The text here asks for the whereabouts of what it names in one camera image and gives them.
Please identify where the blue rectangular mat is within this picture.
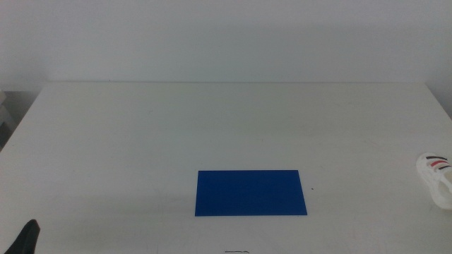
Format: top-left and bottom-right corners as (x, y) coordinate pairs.
(194, 169), (308, 217)

